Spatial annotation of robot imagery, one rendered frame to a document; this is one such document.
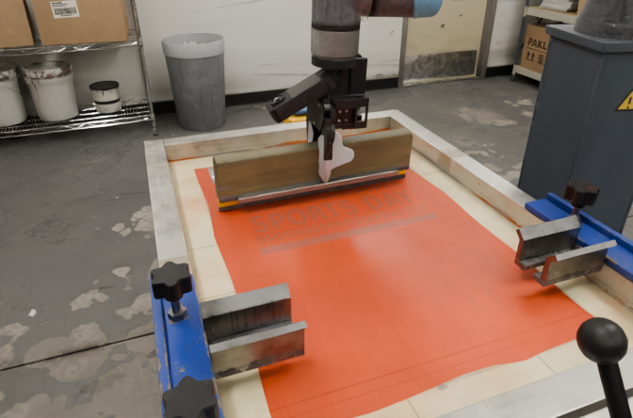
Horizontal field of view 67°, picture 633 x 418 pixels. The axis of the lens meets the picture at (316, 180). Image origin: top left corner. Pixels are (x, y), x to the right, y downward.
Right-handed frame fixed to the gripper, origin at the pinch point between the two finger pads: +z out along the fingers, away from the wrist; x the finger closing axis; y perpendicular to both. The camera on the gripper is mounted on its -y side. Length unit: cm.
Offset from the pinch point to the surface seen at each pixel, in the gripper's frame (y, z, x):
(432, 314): 3.1, 4.0, -33.8
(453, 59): 273, 79, 339
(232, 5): 50, 22, 334
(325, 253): -4.9, 4.5, -17.4
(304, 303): -11.2, 4.5, -26.5
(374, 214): 6.8, 4.4, -9.8
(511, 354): 7.9, 3.7, -42.2
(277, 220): -9.0, 4.9, -6.3
